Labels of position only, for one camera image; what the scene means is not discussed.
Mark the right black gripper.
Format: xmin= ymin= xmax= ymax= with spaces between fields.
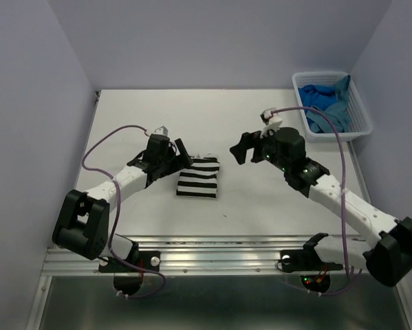
xmin=229 ymin=124 xmax=289 ymax=172

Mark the black white striped tank top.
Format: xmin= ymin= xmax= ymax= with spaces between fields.
xmin=175 ymin=155 xmax=220 ymax=199

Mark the teal tank top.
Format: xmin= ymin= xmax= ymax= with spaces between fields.
xmin=306 ymin=75 xmax=351 ymax=133

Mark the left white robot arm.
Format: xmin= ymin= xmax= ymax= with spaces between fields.
xmin=52 ymin=134 xmax=193 ymax=271

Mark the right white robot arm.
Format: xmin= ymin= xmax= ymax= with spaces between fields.
xmin=230 ymin=127 xmax=412 ymax=287

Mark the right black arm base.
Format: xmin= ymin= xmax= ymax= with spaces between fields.
xmin=276 ymin=249 xmax=343 ymax=294

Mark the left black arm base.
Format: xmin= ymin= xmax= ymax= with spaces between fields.
xmin=98 ymin=250 xmax=166 ymax=300

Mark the blue tank top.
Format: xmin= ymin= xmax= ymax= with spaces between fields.
xmin=298 ymin=85 xmax=337 ymax=111

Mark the white plastic basket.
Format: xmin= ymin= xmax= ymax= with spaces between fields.
xmin=292 ymin=71 xmax=373 ymax=142

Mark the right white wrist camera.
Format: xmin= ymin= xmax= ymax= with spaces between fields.
xmin=260 ymin=108 xmax=283 ymax=138

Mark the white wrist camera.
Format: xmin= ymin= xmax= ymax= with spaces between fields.
xmin=260 ymin=108 xmax=283 ymax=138
xmin=144 ymin=126 xmax=169 ymax=136

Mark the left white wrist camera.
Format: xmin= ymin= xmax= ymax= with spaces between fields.
xmin=144 ymin=126 xmax=169 ymax=136

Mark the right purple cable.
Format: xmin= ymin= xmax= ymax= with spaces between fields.
xmin=260 ymin=107 xmax=363 ymax=297

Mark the aluminium mounting rail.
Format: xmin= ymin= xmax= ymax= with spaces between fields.
xmin=42 ymin=234 xmax=408 ymax=276

